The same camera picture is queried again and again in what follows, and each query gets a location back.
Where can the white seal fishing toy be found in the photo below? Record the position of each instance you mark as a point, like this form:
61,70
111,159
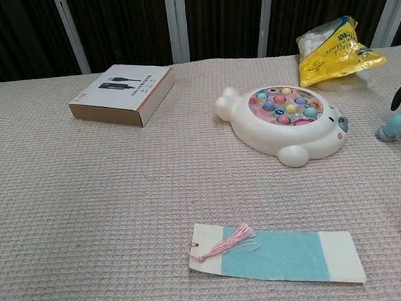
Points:
289,134

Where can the yellow snack bag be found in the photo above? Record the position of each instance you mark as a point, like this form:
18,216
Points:
332,63

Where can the white and teal paper bookmark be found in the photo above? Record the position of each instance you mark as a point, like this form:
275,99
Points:
280,258

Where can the pink bookmark tassel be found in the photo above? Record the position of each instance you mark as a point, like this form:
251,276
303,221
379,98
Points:
224,245

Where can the dark ribbed curtain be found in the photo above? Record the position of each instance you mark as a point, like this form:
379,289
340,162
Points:
126,24

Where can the pink waffle-weave tablecloth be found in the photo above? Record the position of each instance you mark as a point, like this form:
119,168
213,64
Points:
87,199

